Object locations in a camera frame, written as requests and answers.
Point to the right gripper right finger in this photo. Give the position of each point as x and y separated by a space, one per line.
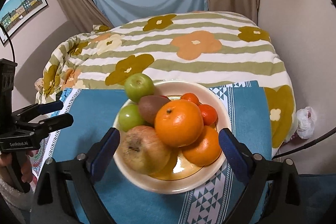
239 157

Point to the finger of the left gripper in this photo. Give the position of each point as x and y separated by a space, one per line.
31 112
49 125

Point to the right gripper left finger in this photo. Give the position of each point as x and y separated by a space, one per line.
101 153

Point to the yellow-red apple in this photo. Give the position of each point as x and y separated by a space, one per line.
143 151

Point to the large green apple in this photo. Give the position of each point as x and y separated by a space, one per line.
129 117

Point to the small red-orange tangerine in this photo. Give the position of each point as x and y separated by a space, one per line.
208 113

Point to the brown kiwi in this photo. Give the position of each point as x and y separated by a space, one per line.
148 107

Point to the large orange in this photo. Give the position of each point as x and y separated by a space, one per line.
179 123

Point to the small green apple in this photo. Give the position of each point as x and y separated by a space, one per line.
137 86

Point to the white fleece sleeve forearm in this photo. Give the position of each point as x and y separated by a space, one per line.
18 202

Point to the person's left hand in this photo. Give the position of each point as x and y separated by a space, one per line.
26 168

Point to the orange in bowl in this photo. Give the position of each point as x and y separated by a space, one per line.
205 150

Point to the cream fruit bowl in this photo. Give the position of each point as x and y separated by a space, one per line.
184 176

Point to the white crumpled plastic bag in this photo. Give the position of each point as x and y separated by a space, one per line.
306 123

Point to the small tangerine in bowl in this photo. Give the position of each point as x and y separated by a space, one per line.
191 97

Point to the framed town picture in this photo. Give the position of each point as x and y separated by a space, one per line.
15 13

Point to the floral striped duvet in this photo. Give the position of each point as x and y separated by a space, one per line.
208 48

